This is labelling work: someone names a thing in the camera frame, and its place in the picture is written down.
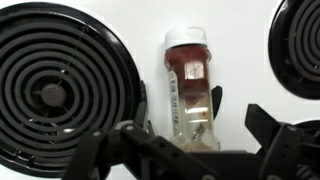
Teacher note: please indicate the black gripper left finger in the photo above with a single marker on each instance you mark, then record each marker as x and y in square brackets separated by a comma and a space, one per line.
[146, 157]

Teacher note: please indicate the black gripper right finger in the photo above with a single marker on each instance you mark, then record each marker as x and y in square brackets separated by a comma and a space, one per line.
[288, 151]

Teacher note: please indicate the clear ketchup bottle white cap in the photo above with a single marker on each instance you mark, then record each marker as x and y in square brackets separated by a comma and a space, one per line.
[187, 58]

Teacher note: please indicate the front left coil burner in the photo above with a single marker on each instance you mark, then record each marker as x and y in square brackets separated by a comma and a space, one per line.
[62, 73]

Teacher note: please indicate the coil burner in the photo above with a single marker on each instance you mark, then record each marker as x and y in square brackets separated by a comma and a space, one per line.
[62, 73]
[294, 47]

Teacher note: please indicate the front right coil burner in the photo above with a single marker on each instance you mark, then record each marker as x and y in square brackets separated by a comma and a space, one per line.
[294, 47]

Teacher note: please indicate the white electric stove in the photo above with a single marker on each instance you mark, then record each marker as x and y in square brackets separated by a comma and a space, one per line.
[240, 72]

